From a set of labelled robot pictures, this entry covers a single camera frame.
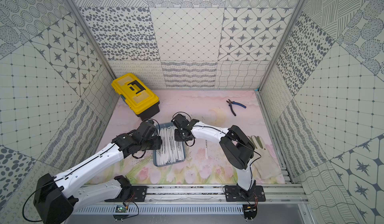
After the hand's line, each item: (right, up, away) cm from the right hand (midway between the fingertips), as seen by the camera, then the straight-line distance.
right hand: (180, 138), depth 89 cm
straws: (-5, -7, -1) cm, 9 cm away
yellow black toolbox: (-28, +25, +4) cm, 38 cm away
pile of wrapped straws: (+16, -7, -1) cm, 17 cm away
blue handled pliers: (+35, +22, +23) cm, 47 cm away
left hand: (-11, +2, -9) cm, 15 cm away
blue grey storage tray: (-14, +7, +7) cm, 17 cm away
